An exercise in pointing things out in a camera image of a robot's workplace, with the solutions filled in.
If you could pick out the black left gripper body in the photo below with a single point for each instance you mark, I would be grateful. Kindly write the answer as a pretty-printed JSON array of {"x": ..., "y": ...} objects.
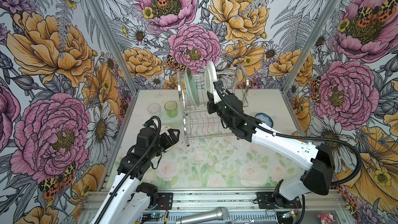
[{"x": 160, "y": 148}]

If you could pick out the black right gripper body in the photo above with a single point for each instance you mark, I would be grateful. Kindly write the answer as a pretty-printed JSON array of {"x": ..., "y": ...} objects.
[{"x": 218, "y": 108}]

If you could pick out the cream white plate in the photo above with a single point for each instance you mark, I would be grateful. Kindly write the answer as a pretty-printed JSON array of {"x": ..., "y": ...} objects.
[{"x": 168, "y": 146}]

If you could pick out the blue white porcelain bowl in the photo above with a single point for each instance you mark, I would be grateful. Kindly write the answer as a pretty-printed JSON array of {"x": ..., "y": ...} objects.
[{"x": 265, "y": 119}]

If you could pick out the clear glass cup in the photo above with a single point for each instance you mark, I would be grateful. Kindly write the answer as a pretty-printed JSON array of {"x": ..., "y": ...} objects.
[{"x": 154, "y": 109}]

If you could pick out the green glass jar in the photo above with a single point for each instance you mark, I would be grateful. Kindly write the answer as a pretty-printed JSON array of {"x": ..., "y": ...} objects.
[{"x": 171, "y": 108}]

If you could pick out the chrome wire dish rack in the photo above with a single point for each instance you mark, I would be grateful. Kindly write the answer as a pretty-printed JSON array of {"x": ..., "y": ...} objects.
[{"x": 197, "y": 122}]

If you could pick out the white watermelon pattern plate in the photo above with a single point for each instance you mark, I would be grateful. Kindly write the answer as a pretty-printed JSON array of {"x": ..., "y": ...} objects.
[{"x": 210, "y": 77}]

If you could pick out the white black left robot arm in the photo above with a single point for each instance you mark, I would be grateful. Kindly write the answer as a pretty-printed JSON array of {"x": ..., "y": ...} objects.
[{"x": 128, "y": 197}]

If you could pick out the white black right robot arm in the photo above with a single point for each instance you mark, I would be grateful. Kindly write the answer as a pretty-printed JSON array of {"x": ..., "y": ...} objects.
[{"x": 316, "y": 161}]

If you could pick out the pale green plate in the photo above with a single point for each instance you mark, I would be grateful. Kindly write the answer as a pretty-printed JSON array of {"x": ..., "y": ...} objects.
[{"x": 191, "y": 87}]

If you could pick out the silver microphone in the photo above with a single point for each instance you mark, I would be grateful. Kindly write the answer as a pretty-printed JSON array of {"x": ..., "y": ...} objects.
[{"x": 220, "y": 213}]

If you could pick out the pink toy figure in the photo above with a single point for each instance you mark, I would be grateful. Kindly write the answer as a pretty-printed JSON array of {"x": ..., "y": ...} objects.
[{"x": 326, "y": 218}]

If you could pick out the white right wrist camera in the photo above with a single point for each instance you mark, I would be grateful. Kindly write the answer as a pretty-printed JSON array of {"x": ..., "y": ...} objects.
[{"x": 215, "y": 89}]

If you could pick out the aluminium front rail frame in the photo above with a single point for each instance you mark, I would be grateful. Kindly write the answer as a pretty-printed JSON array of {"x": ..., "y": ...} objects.
[{"x": 245, "y": 206}]

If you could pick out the aluminium corner post left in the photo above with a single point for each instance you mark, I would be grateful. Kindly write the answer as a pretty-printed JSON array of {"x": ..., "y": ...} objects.
[{"x": 96, "y": 9}]

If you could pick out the aluminium corner post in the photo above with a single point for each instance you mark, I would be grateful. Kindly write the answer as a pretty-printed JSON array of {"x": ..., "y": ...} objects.
[
  {"x": 314, "y": 34},
  {"x": 96, "y": 9}
]

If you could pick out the aluminium corner post right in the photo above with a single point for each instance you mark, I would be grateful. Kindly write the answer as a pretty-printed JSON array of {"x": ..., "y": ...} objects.
[{"x": 314, "y": 34}]

